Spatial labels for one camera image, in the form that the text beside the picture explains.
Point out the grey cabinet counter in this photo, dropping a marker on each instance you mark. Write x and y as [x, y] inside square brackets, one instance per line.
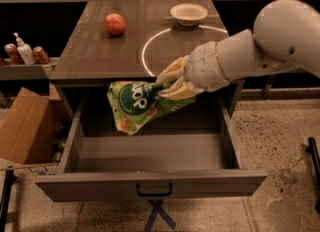
[151, 41]

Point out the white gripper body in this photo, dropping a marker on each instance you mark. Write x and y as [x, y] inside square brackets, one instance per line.
[202, 66]

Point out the red soda can right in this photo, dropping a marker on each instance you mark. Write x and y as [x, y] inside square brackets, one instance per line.
[41, 55]

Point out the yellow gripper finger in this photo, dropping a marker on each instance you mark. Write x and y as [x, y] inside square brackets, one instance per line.
[174, 72]
[180, 90]

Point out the red soda can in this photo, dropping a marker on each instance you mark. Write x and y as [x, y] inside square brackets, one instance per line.
[41, 55]
[13, 54]

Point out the black stand leg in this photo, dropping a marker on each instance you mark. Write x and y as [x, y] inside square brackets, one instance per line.
[313, 151]
[5, 198]

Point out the open grey top drawer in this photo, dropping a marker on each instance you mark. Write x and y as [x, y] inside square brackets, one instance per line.
[194, 148]

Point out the black drawer handle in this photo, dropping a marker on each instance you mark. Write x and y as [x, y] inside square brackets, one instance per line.
[154, 190]

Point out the black stand leg right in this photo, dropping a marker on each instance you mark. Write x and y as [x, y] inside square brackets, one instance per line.
[313, 151]

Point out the black stand leg left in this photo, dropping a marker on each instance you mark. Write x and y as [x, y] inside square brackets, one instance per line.
[5, 198]

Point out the white paper bowl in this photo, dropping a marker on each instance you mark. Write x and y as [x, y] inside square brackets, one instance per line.
[188, 14]

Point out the brown cardboard box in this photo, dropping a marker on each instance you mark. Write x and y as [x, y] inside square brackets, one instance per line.
[31, 127]

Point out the green rice chip bag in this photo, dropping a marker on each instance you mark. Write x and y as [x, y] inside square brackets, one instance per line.
[135, 103]

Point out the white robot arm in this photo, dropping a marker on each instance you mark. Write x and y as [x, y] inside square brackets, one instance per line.
[285, 36]

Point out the red soda can left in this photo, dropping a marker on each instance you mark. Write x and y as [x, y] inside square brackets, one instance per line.
[13, 54]

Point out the white pump bottle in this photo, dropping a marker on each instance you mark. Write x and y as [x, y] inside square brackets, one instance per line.
[25, 51]

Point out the grey low shelf left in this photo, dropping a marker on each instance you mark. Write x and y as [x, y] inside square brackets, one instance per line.
[10, 71]

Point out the red apple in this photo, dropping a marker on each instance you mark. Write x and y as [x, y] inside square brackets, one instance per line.
[114, 24]

